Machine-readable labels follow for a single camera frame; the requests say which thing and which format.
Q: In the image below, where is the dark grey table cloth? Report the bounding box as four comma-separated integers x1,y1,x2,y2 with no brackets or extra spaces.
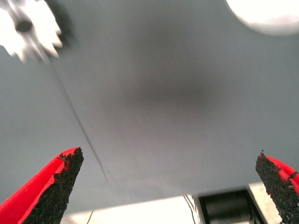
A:
0,0,299,214

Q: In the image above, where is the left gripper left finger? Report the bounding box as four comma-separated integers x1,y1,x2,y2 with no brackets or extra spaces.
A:
0,146,84,224

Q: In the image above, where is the round metal plate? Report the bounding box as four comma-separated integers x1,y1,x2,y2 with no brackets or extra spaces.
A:
225,0,299,37

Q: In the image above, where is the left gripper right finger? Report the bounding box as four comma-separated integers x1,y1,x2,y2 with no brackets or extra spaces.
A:
255,150,299,224

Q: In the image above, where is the large steel gear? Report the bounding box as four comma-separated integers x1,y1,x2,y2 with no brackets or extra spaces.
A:
0,0,72,64

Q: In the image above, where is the thin grey cable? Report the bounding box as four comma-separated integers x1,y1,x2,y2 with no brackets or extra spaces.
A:
183,193,200,224
86,209,95,224

